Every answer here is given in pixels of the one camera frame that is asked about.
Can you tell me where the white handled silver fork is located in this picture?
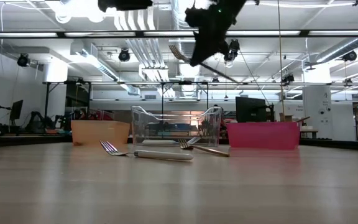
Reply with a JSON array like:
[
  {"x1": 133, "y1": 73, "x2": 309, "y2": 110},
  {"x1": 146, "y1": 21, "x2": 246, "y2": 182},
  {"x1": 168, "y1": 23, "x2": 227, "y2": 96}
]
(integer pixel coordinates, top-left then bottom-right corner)
[{"x1": 99, "y1": 140, "x2": 195, "y2": 162}]

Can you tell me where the cardboard box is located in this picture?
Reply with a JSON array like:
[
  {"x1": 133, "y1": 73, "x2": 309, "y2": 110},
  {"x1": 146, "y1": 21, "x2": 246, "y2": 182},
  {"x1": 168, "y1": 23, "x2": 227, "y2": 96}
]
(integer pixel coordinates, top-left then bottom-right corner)
[{"x1": 278, "y1": 112, "x2": 295, "y2": 123}]

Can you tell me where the black ceiling camera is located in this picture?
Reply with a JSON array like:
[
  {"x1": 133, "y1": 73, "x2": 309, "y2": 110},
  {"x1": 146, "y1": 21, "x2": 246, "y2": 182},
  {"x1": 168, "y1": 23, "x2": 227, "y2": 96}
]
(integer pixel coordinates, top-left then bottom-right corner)
[
  {"x1": 341, "y1": 50, "x2": 358, "y2": 63},
  {"x1": 224, "y1": 39, "x2": 241, "y2": 65},
  {"x1": 282, "y1": 73, "x2": 295, "y2": 86},
  {"x1": 117, "y1": 49, "x2": 131, "y2": 63},
  {"x1": 16, "y1": 53, "x2": 31, "y2": 68}
]

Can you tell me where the black overhead rig beam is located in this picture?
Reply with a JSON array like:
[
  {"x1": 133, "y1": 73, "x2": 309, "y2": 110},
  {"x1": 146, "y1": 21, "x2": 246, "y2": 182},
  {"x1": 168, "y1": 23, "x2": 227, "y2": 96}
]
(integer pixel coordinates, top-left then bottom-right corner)
[{"x1": 0, "y1": 29, "x2": 358, "y2": 40}]

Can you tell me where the black computer monitor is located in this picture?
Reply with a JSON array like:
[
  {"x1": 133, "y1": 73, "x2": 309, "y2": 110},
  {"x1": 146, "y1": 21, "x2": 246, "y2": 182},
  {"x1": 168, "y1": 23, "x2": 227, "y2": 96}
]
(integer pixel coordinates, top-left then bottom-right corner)
[
  {"x1": 9, "y1": 99, "x2": 24, "y2": 125},
  {"x1": 235, "y1": 96, "x2": 275, "y2": 124}
]

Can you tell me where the clear plastic bin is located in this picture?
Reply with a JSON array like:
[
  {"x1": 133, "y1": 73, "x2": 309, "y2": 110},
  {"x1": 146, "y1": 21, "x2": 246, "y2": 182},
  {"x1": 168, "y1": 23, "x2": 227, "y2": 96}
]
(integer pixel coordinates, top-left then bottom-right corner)
[{"x1": 131, "y1": 105, "x2": 223, "y2": 147}]

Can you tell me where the red plastic bin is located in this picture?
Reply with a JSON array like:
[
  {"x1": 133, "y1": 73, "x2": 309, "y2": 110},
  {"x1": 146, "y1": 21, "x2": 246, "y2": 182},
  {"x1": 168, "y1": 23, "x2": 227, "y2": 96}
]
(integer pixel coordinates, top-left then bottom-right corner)
[{"x1": 227, "y1": 121, "x2": 301, "y2": 151}]

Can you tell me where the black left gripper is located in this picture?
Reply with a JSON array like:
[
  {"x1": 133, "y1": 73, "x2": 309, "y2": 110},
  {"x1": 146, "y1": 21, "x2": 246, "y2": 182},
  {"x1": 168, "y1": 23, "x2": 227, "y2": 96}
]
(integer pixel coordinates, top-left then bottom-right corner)
[{"x1": 97, "y1": 0, "x2": 154, "y2": 12}]

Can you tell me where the silver ventilation duct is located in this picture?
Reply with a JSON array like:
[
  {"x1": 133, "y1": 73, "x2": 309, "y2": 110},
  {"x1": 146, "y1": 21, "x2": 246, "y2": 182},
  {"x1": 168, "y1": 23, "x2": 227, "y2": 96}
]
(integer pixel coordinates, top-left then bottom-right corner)
[{"x1": 170, "y1": 0, "x2": 214, "y2": 99}]

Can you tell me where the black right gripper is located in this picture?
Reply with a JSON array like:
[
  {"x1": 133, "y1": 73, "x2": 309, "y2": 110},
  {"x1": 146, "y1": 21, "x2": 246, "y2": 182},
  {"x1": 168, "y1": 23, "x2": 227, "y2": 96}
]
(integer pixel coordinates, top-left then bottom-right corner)
[{"x1": 185, "y1": 0, "x2": 247, "y2": 68}]

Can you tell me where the orange plastic bin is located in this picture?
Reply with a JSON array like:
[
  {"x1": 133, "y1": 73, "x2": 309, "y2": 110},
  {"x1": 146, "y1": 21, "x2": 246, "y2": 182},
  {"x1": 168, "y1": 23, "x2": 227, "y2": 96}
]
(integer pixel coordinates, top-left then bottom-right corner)
[{"x1": 70, "y1": 120, "x2": 131, "y2": 147}]

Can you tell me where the black rig frame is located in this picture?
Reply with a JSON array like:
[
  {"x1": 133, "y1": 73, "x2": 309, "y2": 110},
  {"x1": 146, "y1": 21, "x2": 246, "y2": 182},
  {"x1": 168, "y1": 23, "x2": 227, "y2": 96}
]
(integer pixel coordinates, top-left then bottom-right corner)
[
  {"x1": 42, "y1": 80, "x2": 93, "y2": 125},
  {"x1": 160, "y1": 80, "x2": 210, "y2": 114}
]

